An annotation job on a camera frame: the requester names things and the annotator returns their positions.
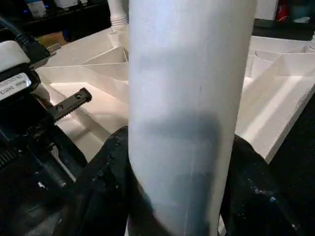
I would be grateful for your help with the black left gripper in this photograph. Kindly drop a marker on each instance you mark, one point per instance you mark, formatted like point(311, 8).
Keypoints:
point(22, 147)

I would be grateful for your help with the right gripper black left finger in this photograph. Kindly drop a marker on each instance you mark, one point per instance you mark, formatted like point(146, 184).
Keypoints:
point(103, 191)

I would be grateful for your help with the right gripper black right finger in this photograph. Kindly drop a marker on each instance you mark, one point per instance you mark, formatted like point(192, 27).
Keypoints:
point(253, 196)

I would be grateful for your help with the white plastic table top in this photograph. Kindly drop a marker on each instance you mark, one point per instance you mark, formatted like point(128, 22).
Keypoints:
point(98, 81)

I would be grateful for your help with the brown cardboard box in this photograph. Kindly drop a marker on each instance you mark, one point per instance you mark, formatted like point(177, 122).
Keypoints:
point(53, 39)

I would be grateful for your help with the blue and white box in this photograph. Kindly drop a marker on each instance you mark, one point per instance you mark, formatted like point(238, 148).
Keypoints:
point(36, 9)

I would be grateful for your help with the black shelf unit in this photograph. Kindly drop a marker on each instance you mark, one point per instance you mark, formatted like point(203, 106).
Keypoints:
point(81, 17)

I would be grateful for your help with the red bottle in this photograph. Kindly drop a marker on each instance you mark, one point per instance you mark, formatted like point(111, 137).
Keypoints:
point(282, 9)

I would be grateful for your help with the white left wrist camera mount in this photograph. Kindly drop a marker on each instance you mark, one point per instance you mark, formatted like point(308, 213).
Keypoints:
point(12, 56)

